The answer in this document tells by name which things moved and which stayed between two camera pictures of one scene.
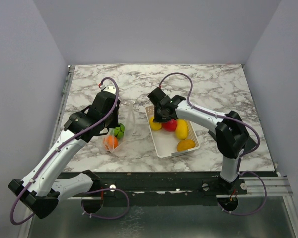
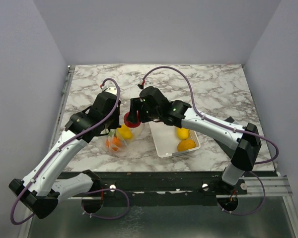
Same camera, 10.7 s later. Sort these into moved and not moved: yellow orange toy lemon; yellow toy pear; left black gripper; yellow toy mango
Moved: yellow toy pear
Not moved: yellow toy mango; left black gripper; yellow orange toy lemon
